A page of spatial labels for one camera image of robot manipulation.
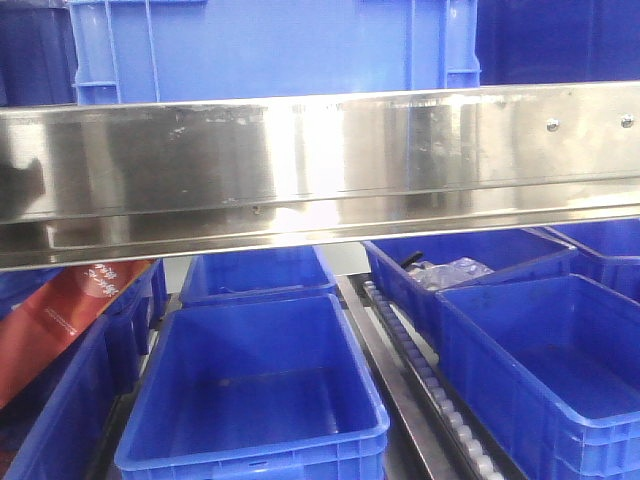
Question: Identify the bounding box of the light blue bin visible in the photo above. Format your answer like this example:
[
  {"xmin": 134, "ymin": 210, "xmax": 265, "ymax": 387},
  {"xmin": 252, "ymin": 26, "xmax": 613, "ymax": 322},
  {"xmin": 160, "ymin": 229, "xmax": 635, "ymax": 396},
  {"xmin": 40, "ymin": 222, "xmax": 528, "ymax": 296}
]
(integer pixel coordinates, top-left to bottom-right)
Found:
[{"xmin": 68, "ymin": 1, "xmax": 481, "ymax": 105}]

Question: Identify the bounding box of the blue lower centre back bin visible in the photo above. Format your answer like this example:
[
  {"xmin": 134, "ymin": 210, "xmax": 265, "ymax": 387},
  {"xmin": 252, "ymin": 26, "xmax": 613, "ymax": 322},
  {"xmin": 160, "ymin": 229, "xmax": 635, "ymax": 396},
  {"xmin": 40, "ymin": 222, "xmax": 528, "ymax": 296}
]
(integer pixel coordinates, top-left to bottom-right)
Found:
[{"xmin": 180, "ymin": 246, "xmax": 337, "ymax": 308}]

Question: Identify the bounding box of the blue lower right back bin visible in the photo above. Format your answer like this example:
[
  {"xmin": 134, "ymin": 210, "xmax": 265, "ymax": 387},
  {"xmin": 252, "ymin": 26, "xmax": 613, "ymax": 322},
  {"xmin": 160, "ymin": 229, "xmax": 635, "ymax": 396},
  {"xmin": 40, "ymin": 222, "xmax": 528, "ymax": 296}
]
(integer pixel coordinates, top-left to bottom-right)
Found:
[{"xmin": 363, "ymin": 229, "xmax": 577, "ymax": 349}]

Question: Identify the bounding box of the clear plastic bag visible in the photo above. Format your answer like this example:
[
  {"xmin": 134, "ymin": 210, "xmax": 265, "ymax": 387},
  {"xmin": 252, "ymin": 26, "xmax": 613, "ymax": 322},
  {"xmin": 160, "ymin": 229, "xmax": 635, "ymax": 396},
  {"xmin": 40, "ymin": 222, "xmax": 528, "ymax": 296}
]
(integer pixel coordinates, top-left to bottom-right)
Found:
[{"xmin": 408, "ymin": 257, "xmax": 494, "ymax": 291}]

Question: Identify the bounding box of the blue lower centre front bin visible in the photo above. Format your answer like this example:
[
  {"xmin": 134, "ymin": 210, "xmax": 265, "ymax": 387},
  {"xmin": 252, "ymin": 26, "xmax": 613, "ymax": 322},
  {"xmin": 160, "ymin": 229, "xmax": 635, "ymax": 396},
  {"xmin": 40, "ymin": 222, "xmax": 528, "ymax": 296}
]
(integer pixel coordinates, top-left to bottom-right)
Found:
[{"xmin": 114, "ymin": 295, "xmax": 390, "ymax": 479}]

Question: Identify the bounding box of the blue lower left back bin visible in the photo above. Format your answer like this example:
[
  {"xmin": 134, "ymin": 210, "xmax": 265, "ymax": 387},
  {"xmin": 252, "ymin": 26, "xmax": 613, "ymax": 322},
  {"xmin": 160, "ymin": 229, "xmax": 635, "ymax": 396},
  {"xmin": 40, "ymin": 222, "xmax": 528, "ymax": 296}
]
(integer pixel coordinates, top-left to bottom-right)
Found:
[{"xmin": 0, "ymin": 259, "xmax": 169, "ymax": 396}]

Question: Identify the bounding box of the blue lower right front bin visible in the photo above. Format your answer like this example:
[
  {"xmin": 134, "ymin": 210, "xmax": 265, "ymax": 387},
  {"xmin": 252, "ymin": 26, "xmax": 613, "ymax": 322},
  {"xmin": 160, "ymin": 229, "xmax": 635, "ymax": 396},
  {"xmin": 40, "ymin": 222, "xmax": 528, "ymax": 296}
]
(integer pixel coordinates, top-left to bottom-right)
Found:
[{"xmin": 437, "ymin": 275, "xmax": 639, "ymax": 479}]

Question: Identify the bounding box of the white roller conveyor track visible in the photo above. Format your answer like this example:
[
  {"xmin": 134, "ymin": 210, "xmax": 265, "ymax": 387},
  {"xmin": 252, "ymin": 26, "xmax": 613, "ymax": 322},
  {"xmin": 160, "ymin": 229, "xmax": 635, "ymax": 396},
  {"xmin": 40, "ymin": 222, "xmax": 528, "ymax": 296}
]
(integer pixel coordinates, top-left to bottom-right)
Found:
[{"xmin": 363, "ymin": 281, "xmax": 504, "ymax": 479}]

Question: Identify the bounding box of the dark blue upper right bin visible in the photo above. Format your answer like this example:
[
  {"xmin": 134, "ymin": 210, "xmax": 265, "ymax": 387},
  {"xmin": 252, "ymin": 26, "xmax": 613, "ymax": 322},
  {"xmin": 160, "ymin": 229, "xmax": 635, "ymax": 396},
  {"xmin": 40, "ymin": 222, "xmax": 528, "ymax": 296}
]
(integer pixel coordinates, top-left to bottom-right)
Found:
[{"xmin": 476, "ymin": 1, "xmax": 639, "ymax": 85}]

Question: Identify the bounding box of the dark blue bin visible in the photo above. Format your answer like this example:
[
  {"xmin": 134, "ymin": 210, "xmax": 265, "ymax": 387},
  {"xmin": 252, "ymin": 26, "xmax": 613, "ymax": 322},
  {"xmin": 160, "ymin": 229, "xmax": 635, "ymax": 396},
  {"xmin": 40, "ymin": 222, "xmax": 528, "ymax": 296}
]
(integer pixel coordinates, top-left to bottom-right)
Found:
[
  {"xmin": 476, "ymin": 1, "xmax": 639, "ymax": 85},
  {"xmin": 1, "ymin": 1, "xmax": 77, "ymax": 107}
]

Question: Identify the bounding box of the blue far right back bin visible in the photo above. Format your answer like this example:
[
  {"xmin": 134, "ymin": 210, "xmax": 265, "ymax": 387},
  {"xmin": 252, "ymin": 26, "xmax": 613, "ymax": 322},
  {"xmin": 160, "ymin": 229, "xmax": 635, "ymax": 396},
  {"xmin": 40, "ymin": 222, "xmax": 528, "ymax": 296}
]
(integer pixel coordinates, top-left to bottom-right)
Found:
[{"xmin": 541, "ymin": 219, "xmax": 639, "ymax": 302}]

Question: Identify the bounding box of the red cardboard box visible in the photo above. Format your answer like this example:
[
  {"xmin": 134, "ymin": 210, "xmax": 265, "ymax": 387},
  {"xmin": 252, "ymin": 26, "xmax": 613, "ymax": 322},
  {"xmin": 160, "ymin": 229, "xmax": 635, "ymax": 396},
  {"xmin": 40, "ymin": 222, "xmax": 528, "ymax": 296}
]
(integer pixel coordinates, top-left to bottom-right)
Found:
[{"xmin": 1, "ymin": 260, "xmax": 151, "ymax": 407}]

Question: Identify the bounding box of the blue lower left front bin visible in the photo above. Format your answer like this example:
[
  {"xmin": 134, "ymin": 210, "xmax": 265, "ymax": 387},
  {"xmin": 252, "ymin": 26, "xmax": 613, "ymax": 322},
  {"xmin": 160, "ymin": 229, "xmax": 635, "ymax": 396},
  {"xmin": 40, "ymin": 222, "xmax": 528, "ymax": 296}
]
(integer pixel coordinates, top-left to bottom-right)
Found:
[{"xmin": 0, "ymin": 314, "xmax": 117, "ymax": 480}]

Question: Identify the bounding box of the dark blue upper left bin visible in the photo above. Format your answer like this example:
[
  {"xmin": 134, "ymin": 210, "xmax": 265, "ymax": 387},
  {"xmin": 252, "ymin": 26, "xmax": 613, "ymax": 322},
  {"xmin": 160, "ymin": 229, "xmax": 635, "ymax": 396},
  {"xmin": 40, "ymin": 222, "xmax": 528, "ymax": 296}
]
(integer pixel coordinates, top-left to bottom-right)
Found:
[{"xmin": 1, "ymin": 1, "xmax": 77, "ymax": 107}]

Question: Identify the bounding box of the stainless steel shelf rail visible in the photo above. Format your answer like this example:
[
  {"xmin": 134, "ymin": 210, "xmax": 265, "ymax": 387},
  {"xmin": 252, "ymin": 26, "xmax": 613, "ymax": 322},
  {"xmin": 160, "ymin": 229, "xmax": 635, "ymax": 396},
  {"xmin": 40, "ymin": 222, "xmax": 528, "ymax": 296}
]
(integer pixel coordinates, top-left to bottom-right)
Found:
[{"xmin": 1, "ymin": 82, "xmax": 639, "ymax": 270}]

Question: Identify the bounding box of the left rail screw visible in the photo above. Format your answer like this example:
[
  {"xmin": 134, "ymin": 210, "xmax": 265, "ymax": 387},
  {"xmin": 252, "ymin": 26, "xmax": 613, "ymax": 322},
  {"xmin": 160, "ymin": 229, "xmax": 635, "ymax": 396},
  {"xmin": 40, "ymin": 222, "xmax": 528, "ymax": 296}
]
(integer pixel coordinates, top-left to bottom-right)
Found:
[{"xmin": 546, "ymin": 118, "xmax": 560, "ymax": 132}]

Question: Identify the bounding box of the rail screw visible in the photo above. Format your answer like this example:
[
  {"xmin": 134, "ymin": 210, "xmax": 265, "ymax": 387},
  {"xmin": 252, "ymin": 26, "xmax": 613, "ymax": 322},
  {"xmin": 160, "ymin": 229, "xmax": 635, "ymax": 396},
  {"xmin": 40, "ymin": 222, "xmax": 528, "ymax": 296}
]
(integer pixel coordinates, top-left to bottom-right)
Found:
[
  {"xmin": 546, "ymin": 118, "xmax": 560, "ymax": 132},
  {"xmin": 620, "ymin": 114, "xmax": 635, "ymax": 128}
]

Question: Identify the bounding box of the right rail screw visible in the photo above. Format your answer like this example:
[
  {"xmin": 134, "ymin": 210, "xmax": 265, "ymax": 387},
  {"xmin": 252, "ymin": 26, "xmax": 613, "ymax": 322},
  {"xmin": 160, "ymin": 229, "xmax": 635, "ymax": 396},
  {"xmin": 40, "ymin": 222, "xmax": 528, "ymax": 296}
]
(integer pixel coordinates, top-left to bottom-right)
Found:
[{"xmin": 620, "ymin": 114, "xmax": 635, "ymax": 128}]

